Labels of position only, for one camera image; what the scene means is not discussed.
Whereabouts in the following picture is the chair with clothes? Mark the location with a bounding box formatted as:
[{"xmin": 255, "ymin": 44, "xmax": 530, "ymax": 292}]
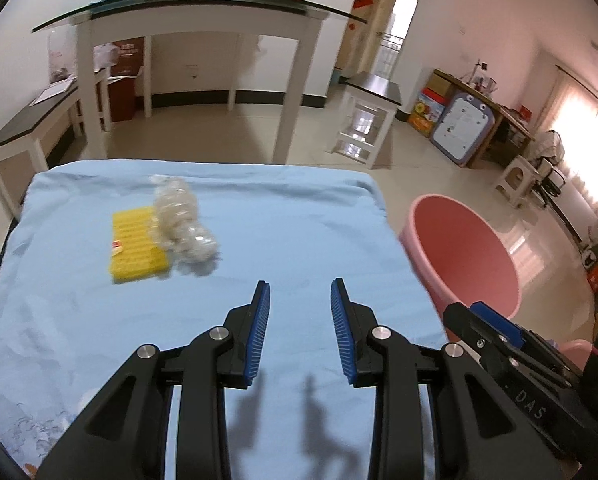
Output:
[{"xmin": 526, "ymin": 130, "xmax": 567, "ymax": 206}]

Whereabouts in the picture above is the white glass-top table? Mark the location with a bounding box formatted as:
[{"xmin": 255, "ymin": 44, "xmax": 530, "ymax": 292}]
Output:
[{"xmin": 31, "ymin": 0, "xmax": 367, "ymax": 166}]

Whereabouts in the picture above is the clear plastic bag with items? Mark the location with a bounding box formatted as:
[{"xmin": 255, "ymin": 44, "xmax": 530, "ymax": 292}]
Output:
[{"xmin": 46, "ymin": 27, "xmax": 80, "ymax": 83}]

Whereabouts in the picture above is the light blue cloth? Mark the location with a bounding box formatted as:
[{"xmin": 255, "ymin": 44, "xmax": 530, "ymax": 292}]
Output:
[{"xmin": 0, "ymin": 158, "xmax": 450, "ymax": 480}]

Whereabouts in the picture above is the yellow foam net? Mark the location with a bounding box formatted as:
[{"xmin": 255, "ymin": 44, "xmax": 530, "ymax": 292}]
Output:
[{"xmin": 111, "ymin": 205, "xmax": 172, "ymax": 285}]

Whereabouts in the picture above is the dark red bin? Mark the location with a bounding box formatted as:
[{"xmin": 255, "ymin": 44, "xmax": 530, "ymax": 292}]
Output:
[{"xmin": 106, "ymin": 37, "xmax": 147, "ymax": 123}]

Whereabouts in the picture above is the black-top white stool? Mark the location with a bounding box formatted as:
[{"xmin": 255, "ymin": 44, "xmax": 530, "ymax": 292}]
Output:
[{"xmin": 325, "ymin": 71, "xmax": 402, "ymax": 170}]

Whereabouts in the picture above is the white plastic stool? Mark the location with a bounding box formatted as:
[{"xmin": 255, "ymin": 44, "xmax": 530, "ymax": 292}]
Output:
[{"xmin": 494, "ymin": 155, "xmax": 539, "ymax": 209}]

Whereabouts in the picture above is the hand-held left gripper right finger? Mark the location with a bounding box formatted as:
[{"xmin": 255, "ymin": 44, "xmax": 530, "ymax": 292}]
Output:
[{"xmin": 330, "ymin": 277, "xmax": 563, "ymax": 480}]

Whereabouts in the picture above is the clear crinkled plastic wrap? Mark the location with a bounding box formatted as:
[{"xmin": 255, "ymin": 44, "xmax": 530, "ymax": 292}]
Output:
[{"xmin": 149, "ymin": 175, "xmax": 220, "ymax": 277}]

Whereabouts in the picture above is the white paper sheet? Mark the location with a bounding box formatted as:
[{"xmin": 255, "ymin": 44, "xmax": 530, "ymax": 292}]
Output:
[{"xmin": 31, "ymin": 77, "xmax": 77, "ymax": 106}]

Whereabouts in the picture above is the black-top white bench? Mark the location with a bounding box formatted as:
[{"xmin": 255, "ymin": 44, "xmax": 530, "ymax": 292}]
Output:
[{"xmin": 0, "ymin": 77, "xmax": 104, "ymax": 218}]

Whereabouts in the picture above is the white plastic bag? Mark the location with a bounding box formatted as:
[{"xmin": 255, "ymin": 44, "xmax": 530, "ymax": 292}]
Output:
[{"xmin": 93, "ymin": 42, "xmax": 120, "ymax": 71}]

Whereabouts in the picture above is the light window curtain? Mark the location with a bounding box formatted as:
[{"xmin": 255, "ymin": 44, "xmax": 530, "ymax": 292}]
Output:
[{"xmin": 534, "ymin": 67, "xmax": 598, "ymax": 221}]

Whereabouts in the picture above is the colourful fruit carton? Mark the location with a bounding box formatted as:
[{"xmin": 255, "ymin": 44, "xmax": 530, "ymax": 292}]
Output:
[{"xmin": 408, "ymin": 88, "xmax": 450, "ymax": 138}]

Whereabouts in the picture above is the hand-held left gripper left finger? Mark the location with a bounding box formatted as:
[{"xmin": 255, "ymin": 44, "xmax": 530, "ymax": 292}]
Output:
[{"xmin": 35, "ymin": 280, "xmax": 271, "ymax": 480}]

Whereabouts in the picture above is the wooden desk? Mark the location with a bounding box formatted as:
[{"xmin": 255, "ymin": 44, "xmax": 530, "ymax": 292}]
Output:
[{"xmin": 424, "ymin": 68, "xmax": 535, "ymax": 170}]

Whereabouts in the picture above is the purple children's drawing board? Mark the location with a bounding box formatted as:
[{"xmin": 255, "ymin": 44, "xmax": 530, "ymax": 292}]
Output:
[{"xmin": 429, "ymin": 91, "xmax": 497, "ymax": 168}]

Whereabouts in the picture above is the pink plastic basin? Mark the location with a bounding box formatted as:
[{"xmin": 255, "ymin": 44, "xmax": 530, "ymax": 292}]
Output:
[{"xmin": 399, "ymin": 194, "xmax": 522, "ymax": 321}]

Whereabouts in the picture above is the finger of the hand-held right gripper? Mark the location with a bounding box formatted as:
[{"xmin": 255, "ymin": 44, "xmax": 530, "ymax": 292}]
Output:
[
  {"xmin": 442, "ymin": 302, "xmax": 530, "ymax": 391},
  {"xmin": 469, "ymin": 301, "xmax": 530, "ymax": 348}
]

